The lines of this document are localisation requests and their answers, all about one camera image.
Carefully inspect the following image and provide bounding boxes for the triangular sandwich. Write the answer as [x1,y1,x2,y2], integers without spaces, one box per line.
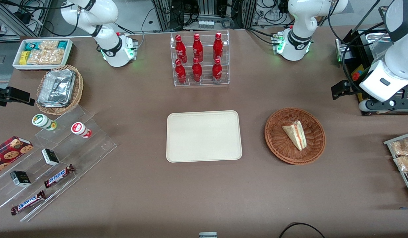
[282,120,306,151]

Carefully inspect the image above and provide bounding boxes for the small black box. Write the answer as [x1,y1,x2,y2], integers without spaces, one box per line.
[41,148,60,166]
[10,170,32,187]

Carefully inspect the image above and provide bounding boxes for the clear acrylic bottle rack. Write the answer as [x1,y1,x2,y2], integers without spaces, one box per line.
[170,29,230,87]

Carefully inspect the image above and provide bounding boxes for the red cola bottle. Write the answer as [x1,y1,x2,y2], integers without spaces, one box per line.
[192,33,204,62]
[175,59,187,84]
[212,58,223,82]
[213,32,224,60]
[175,35,188,63]
[192,58,203,83]

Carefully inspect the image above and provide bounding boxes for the clear cracker bag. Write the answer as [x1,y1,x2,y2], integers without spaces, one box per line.
[27,49,65,65]
[38,40,59,51]

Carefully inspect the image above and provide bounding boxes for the Snickers bar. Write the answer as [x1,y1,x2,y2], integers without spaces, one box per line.
[10,190,46,216]
[44,164,75,189]

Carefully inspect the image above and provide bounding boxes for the black food warmer machine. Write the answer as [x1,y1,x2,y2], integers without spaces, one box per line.
[335,28,408,116]

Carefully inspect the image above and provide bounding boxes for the light wicker basket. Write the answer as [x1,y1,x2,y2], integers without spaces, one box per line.
[36,64,84,116]

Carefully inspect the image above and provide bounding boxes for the beige plastic tray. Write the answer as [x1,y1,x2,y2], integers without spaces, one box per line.
[166,110,243,163]

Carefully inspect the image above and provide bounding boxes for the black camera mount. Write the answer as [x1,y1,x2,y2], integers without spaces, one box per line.
[0,82,35,107]

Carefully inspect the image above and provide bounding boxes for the clear acrylic stepped stand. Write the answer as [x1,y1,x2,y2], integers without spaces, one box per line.
[0,105,118,223]

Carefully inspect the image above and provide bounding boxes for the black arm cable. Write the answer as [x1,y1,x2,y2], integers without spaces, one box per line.
[327,0,390,95]

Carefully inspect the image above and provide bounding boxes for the brown wicker basket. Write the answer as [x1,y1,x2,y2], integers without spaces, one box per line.
[265,107,326,165]

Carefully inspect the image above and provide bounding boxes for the stack of foil trays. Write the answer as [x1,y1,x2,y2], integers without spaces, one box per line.
[37,69,76,107]

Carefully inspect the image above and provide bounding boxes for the tray of packaged snacks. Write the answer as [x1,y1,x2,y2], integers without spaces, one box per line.
[384,131,408,203]

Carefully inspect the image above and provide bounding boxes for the aluminium frame rack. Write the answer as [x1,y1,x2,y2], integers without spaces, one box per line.
[152,0,258,32]

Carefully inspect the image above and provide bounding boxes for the red lid cup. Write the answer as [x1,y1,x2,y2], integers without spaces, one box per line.
[71,122,92,139]

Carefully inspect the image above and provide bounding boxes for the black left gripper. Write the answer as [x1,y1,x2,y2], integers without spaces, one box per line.
[331,80,360,100]

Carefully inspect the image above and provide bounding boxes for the green lid cup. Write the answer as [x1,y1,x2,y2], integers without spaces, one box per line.
[32,113,57,131]

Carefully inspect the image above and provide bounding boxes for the white snack tray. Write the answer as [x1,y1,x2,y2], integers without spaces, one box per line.
[12,38,73,71]

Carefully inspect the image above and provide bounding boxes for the red cookie box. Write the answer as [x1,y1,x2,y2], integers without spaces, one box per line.
[0,136,34,176]

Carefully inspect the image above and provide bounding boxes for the black table cable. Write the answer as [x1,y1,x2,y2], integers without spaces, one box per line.
[278,222,327,238]

